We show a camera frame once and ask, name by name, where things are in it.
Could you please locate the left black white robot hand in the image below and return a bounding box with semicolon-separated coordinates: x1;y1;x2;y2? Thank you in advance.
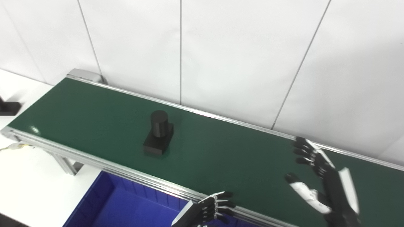
171;191;236;227

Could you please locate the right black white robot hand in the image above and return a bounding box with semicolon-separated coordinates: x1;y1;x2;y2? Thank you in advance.
285;137;362;227

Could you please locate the black cylinder block part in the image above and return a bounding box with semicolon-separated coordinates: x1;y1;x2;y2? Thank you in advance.
143;110;175;157

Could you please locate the green conveyor belt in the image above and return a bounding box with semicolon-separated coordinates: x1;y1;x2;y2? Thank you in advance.
0;68;404;227
7;77;404;227

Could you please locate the blue plastic bin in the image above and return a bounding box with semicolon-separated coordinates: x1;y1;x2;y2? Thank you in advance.
62;171;253;227

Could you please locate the black block on table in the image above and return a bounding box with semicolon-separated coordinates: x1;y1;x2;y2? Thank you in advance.
0;96;22;116

